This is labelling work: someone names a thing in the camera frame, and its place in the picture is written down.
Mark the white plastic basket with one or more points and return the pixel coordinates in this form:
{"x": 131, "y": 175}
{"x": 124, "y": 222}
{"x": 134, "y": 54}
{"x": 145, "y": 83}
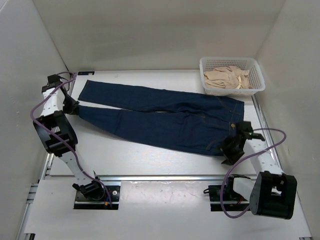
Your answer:
{"x": 245, "y": 63}

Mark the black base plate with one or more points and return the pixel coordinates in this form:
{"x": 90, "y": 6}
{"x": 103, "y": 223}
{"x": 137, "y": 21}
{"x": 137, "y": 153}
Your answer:
{"x": 92, "y": 197}
{"x": 232, "y": 201}

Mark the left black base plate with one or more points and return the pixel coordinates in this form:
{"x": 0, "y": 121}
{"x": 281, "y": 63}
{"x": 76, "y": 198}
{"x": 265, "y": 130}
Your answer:
{"x": 92, "y": 197}

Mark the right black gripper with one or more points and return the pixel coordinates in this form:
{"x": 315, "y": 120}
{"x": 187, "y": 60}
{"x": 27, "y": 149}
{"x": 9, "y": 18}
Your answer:
{"x": 231, "y": 159}

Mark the beige trousers in basket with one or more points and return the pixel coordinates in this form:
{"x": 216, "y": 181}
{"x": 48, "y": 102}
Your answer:
{"x": 229, "y": 77}

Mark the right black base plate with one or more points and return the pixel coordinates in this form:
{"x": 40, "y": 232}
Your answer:
{"x": 232, "y": 201}

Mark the aluminium front rail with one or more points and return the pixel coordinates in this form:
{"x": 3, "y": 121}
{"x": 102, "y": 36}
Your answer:
{"x": 165, "y": 178}

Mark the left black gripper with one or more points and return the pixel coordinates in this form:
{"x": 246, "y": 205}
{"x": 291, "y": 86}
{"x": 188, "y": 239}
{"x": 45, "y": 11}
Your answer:
{"x": 74, "y": 106}

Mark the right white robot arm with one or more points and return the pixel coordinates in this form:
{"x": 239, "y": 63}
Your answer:
{"x": 272, "y": 193}

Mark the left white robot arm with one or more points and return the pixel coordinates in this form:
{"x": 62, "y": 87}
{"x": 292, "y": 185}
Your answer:
{"x": 58, "y": 136}

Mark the dark blue denim trousers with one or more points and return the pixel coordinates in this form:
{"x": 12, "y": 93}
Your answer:
{"x": 180, "y": 121}

